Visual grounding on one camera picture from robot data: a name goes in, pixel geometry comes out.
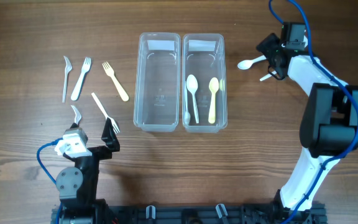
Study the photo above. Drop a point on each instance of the white small spoon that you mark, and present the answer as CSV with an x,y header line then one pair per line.
x,y
192,86

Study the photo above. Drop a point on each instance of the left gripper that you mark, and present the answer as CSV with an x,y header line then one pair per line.
x,y
96,152

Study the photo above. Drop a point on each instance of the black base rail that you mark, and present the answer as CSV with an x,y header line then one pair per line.
x,y
220,213

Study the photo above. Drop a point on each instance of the right clear plastic container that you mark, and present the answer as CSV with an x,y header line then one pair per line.
x,y
204,58

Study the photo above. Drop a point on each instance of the thin clear plastic fork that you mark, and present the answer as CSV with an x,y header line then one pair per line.
x,y
68,68

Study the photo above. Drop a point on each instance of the yellow plastic spoon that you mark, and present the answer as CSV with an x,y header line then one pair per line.
x,y
213,87

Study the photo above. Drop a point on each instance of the clear plastic container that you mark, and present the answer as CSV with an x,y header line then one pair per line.
x,y
204,58
157,88

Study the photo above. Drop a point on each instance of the beige wooden fork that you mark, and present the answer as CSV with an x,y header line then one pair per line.
x,y
111,73

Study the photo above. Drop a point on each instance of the white thick-handled spoon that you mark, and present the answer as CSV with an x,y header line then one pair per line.
x,y
246,64

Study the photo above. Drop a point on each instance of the left clear plastic container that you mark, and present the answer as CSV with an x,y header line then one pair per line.
x,y
157,88

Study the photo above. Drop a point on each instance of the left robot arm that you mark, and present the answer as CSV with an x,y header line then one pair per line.
x,y
77,185

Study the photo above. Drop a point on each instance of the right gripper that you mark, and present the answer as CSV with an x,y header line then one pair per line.
x,y
268,48

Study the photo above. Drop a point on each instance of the white slim spoon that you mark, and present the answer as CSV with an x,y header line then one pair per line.
x,y
267,76

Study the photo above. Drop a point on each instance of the white slim plastic fork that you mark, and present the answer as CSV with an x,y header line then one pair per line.
x,y
101,107

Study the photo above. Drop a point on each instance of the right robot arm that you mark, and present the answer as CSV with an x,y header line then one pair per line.
x,y
329,127

